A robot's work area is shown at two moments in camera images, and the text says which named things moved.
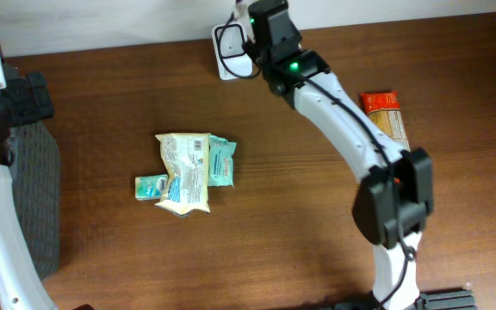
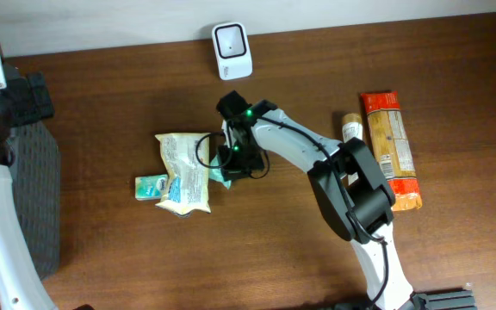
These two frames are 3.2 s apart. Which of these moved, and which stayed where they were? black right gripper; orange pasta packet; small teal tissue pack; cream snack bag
Moved: black right gripper
Stayed: orange pasta packet; cream snack bag; small teal tissue pack
